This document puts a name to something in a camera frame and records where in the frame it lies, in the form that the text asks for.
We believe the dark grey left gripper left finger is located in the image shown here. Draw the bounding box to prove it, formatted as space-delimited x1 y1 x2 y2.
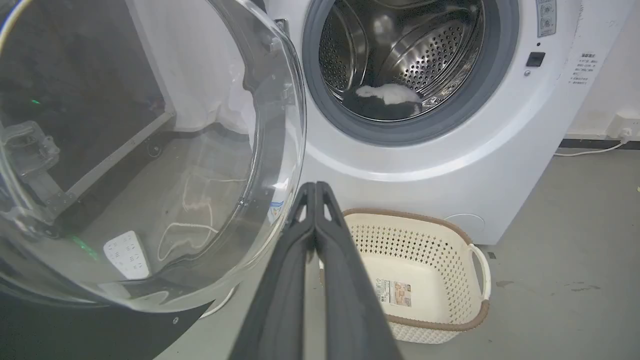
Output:
228 182 317 360

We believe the transparent washer door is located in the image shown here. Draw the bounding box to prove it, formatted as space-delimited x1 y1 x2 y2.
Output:
0 0 307 360

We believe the white power strip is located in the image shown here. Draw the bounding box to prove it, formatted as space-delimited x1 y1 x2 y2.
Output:
103 230 151 280

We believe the white front-load washing machine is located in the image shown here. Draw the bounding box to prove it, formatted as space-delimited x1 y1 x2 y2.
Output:
264 0 637 246

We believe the black and white garment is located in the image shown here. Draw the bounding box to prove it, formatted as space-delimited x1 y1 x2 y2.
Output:
343 83 424 121

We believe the white power cable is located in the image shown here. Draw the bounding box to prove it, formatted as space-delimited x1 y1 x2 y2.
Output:
553 136 632 158

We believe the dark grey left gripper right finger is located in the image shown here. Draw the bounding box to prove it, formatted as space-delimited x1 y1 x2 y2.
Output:
315 181 404 360

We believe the cream perforated laundry basket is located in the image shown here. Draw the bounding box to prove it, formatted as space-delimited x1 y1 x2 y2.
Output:
320 208 492 345

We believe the white curtain cloth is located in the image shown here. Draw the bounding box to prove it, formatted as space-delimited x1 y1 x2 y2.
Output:
125 0 257 146

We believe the black flight case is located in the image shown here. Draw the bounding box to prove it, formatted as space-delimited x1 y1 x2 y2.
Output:
0 0 177 236

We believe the white wall socket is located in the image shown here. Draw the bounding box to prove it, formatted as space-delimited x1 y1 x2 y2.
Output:
606 113 640 141

